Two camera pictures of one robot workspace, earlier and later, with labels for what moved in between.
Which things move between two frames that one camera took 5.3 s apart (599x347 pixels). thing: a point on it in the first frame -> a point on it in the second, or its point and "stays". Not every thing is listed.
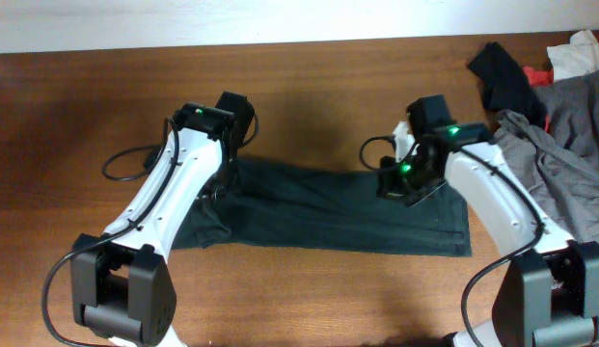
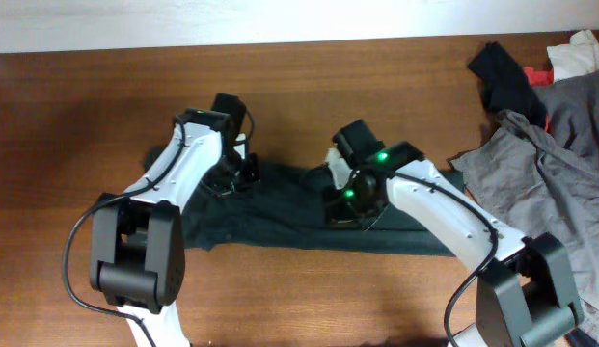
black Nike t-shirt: [295, 205] stays
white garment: [582, 55] stays
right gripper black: [388, 186] -> [336, 214]
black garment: [505, 84] stays
